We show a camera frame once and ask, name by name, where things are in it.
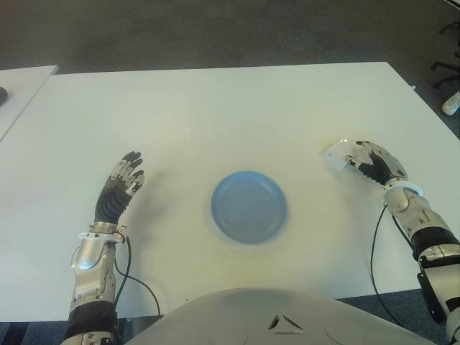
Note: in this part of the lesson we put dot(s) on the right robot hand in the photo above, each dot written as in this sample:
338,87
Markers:
386,165

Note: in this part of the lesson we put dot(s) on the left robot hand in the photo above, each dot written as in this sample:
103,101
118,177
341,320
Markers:
109,206

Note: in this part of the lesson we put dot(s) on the white charger block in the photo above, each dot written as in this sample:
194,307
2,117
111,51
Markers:
336,154

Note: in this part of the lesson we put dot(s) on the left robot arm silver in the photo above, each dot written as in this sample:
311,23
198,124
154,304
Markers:
90,258

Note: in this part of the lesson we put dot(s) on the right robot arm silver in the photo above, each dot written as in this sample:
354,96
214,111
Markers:
427,223

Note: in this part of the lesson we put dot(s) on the white shoe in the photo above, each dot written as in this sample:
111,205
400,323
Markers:
452,105

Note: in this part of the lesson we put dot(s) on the black office chair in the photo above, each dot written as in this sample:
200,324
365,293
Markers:
447,72

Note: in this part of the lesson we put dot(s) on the blue round plate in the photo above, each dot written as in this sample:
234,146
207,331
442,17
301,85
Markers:
249,208

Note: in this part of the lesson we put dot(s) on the neighbouring white table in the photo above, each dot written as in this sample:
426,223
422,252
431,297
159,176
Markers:
21,97

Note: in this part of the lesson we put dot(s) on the grey robot torso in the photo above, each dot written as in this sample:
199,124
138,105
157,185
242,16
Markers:
269,312

